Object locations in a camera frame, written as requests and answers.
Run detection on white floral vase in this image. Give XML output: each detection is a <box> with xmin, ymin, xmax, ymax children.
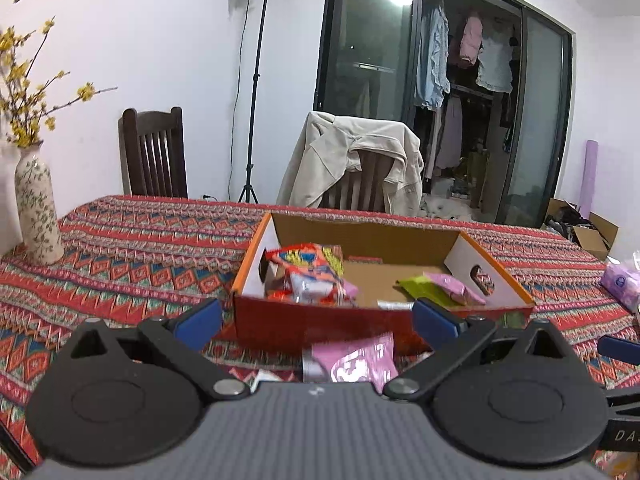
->
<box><xmin>14</xmin><ymin>141</ymin><xmax>65</xmax><ymax>266</ymax></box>

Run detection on orange cardboard box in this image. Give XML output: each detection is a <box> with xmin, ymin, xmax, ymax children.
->
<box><xmin>231</xmin><ymin>211</ymin><xmax>536</xmax><ymax>356</ymax></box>

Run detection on dark wooden chair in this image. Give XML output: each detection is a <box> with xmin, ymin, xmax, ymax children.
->
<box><xmin>118</xmin><ymin>106</ymin><xmax>189</xmax><ymax>199</ymax></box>

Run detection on hanging lilac clothes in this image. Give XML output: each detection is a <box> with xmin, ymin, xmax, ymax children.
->
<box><xmin>430</xmin><ymin>95</ymin><xmax>465</xmax><ymax>171</ymax></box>

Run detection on pink snack packet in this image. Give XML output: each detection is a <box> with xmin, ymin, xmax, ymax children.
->
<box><xmin>302</xmin><ymin>332</ymin><xmax>399</xmax><ymax>386</ymax></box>
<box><xmin>422</xmin><ymin>271</ymin><xmax>487</xmax><ymax>307</ymax></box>

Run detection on yellow flower branches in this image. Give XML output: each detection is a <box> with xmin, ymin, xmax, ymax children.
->
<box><xmin>0</xmin><ymin>17</ymin><xmax>118</xmax><ymax>150</ymax></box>

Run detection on orange colourful snack packet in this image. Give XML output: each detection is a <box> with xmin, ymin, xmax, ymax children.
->
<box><xmin>264</xmin><ymin>242</ymin><xmax>346</xmax><ymax>281</ymax></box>

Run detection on purple tissue pack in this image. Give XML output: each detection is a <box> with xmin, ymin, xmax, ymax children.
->
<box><xmin>600</xmin><ymin>258</ymin><xmax>640</xmax><ymax>312</ymax></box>

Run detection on brown cardboard box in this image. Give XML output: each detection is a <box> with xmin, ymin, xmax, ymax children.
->
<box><xmin>542</xmin><ymin>197</ymin><xmax>619</xmax><ymax>261</ymax></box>

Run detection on hanging white top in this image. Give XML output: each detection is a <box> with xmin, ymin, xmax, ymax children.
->
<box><xmin>475</xmin><ymin>30</ymin><xmax>515</xmax><ymax>94</ymax></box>

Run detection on hanging blue denim shirt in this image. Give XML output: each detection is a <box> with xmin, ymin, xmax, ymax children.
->
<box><xmin>414</xmin><ymin>4</ymin><xmax>451</xmax><ymax>110</ymax></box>

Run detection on green snack packet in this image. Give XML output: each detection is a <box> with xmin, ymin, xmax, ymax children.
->
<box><xmin>396</xmin><ymin>275</ymin><xmax>453</xmax><ymax>308</ymax></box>

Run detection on red and white snack packet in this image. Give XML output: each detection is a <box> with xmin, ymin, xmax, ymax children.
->
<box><xmin>285</xmin><ymin>270</ymin><xmax>360</xmax><ymax>307</ymax></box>

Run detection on hanging pink garment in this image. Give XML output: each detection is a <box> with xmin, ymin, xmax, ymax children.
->
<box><xmin>457</xmin><ymin>15</ymin><xmax>483</xmax><ymax>67</ymax></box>

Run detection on wardrobe with hanging clothes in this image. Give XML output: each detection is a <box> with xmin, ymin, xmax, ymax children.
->
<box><xmin>314</xmin><ymin>0</ymin><xmax>575</xmax><ymax>228</ymax></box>

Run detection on purple rolled yoga mat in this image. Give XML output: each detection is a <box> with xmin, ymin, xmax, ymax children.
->
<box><xmin>578</xmin><ymin>140</ymin><xmax>599</xmax><ymax>218</ymax></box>

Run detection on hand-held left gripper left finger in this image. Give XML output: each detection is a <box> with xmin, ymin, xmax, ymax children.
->
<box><xmin>67</xmin><ymin>297</ymin><xmax>251</xmax><ymax>403</ymax></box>

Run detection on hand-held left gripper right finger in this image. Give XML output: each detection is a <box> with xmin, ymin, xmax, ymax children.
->
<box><xmin>382</xmin><ymin>297</ymin><xmax>573</xmax><ymax>403</ymax></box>

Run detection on black light cable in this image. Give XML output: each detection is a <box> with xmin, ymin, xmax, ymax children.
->
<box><xmin>227</xmin><ymin>0</ymin><xmax>251</xmax><ymax>201</ymax></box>

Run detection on wooden chair under jacket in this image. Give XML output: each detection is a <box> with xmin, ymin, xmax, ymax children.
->
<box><xmin>320</xmin><ymin>150</ymin><xmax>396</xmax><ymax>213</ymax></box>

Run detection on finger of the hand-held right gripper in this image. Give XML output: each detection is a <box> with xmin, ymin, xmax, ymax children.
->
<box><xmin>597</xmin><ymin>335</ymin><xmax>640</xmax><ymax>367</ymax></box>

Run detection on beige jacket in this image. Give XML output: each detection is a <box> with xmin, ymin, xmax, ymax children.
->
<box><xmin>276</xmin><ymin>111</ymin><xmax>425</xmax><ymax>217</ymax></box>

